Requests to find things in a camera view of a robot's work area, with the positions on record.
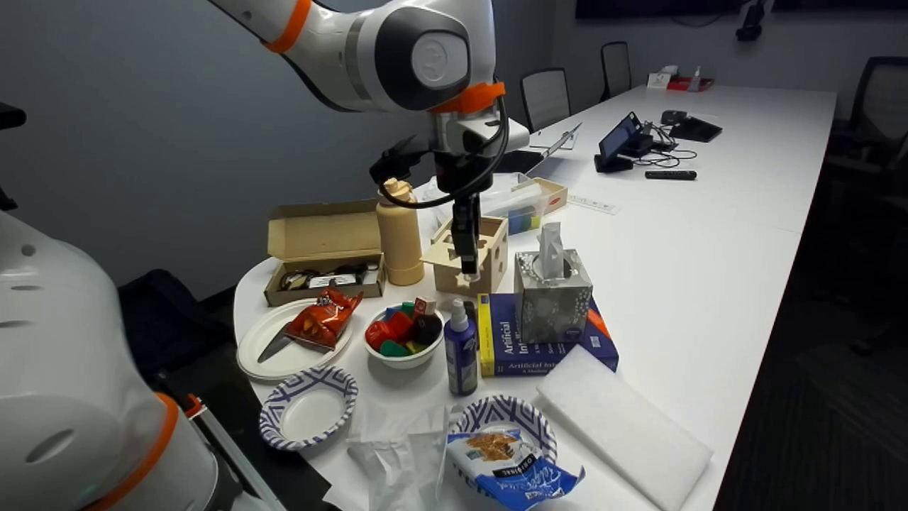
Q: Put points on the blue patterned paper bowl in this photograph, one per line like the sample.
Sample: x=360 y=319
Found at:
x=308 y=411

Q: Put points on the clear plastic container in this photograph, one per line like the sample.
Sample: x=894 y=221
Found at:
x=523 y=200

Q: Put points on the silver knife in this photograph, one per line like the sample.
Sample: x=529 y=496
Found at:
x=276 y=346

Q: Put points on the blue spray bottle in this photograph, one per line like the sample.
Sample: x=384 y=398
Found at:
x=461 y=350

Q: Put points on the wooden shape sorter box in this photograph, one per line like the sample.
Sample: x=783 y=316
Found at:
x=491 y=261

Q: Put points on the blue snack bag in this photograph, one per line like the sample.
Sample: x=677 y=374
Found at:
x=511 y=466

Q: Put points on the white box with red item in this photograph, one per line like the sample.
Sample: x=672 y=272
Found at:
x=671 y=79

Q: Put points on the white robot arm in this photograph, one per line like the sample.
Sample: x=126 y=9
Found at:
x=79 y=431

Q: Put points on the black remote control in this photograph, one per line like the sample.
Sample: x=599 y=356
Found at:
x=671 y=174

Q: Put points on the white paper plate stack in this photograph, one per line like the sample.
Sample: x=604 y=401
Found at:
x=292 y=356

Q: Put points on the grey tissue box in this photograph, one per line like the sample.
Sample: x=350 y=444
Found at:
x=552 y=290

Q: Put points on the black tablet on stand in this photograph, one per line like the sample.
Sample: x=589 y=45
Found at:
x=623 y=147

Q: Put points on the tan water bottle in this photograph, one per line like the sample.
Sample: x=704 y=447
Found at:
x=397 y=234

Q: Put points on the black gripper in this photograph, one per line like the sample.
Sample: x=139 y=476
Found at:
x=465 y=148

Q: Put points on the blue and yellow book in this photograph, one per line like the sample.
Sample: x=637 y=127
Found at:
x=503 y=354

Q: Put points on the red Doritos chip bag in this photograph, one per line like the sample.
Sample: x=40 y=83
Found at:
x=323 y=322

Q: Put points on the clear plastic bag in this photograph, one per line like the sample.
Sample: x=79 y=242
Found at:
x=393 y=476

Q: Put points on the open cardboard box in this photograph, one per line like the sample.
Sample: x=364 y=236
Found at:
x=323 y=239

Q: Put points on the white bowl of coloured blocks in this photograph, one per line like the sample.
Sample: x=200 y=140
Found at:
x=404 y=337

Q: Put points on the black office chair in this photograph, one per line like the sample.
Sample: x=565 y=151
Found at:
x=546 y=92

